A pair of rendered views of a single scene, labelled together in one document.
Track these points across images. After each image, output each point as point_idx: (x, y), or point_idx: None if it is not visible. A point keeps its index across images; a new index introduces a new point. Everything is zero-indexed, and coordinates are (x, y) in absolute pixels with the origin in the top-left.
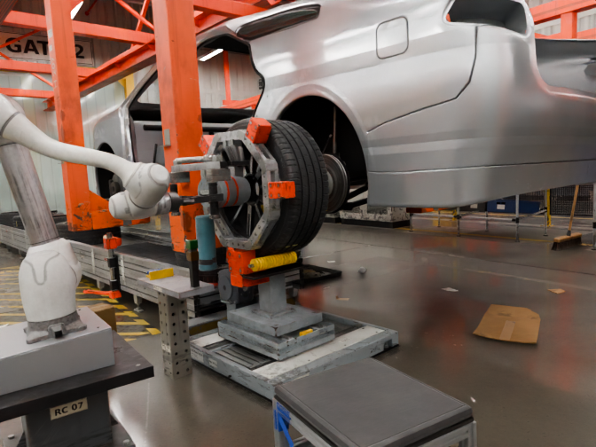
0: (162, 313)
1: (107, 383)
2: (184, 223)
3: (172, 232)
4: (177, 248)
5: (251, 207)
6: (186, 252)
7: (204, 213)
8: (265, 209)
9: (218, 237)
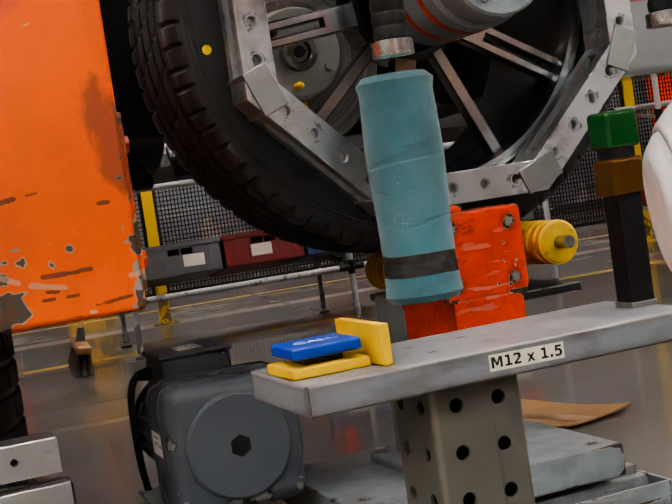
0: (486, 495)
1: None
2: (124, 163)
3: (10, 235)
4: (67, 306)
5: (415, 68)
6: (616, 161)
7: (258, 98)
8: (621, 31)
9: (360, 183)
